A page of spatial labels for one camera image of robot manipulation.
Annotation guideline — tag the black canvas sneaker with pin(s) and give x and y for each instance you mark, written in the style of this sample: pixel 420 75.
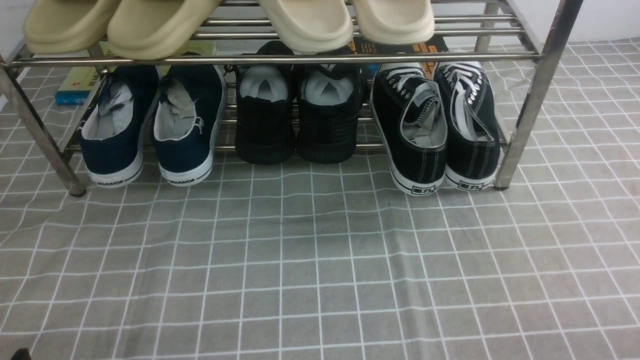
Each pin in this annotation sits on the black canvas sneaker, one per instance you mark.
pixel 407 110
pixel 473 142

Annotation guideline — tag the stainless steel shoe rack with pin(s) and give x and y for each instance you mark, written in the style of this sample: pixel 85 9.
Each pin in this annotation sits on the stainless steel shoe rack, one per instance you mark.
pixel 503 34

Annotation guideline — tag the grey checked floor cloth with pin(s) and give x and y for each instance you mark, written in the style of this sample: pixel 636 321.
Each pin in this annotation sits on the grey checked floor cloth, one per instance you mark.
pixel 302 261

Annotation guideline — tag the black knit sneaker right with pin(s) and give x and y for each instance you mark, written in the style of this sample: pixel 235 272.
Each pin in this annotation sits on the black knit sneaker right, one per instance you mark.
pixel 329 98

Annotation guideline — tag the black knit sneaker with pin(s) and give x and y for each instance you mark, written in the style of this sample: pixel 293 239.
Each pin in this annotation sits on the black knit sneaker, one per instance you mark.
pixel 265 93
pixel 329 98

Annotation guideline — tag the black knit sneaker left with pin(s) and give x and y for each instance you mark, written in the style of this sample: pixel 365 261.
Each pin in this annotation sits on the black knit sneaker left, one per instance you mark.
pixel 265 93

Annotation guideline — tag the navy sneaker right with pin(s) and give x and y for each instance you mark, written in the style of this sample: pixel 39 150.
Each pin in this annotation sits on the navy sneaker right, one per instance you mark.
pixel 192 99

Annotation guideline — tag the navy sneaker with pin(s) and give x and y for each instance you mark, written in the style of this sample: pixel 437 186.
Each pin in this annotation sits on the navy sneaker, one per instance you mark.
pixel 192 99
pixel 111 137

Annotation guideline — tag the cream slipper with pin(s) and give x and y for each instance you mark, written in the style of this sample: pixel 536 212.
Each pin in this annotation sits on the cream slipper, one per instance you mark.
pixel 395 22
pixel 310 26

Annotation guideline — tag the cream slipper far right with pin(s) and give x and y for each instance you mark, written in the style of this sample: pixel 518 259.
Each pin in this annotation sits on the cream slipper far right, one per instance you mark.
pixel 395 22

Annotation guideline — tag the black book orange text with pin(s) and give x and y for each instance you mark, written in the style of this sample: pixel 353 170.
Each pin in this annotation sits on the black book orange text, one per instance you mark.
pixel 365 46

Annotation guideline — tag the navy sneaker left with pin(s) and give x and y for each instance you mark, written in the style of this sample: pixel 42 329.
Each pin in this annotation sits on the navy sneaker left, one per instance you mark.
pixel 111 137

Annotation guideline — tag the beige slipper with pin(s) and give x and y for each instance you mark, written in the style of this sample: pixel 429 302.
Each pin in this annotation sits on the beige slipper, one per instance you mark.
pixel 67 26
pixel 155 29

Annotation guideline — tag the beige slipper far left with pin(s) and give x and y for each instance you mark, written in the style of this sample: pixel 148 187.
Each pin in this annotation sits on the beige slipper far left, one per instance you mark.
pixel 67 26

